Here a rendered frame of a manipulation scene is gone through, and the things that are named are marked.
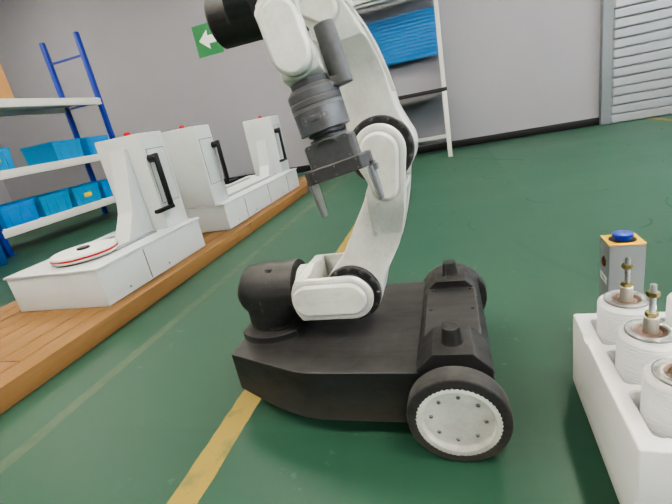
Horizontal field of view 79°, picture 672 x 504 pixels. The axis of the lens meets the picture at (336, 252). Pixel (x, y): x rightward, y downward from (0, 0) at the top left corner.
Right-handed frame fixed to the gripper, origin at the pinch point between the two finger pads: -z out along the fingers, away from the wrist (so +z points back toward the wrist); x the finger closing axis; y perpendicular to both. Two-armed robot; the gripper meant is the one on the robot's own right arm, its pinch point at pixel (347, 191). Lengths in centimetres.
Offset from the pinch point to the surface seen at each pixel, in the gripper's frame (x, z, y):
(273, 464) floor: -35, -52, -5
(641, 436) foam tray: 33, -45, -13
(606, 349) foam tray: 36, -45, 8
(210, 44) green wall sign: -247, 201, 501
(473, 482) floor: 6, -59, -7
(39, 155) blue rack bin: -406, 115, 310
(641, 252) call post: 51, -35, 28
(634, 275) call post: 49, -41, 28
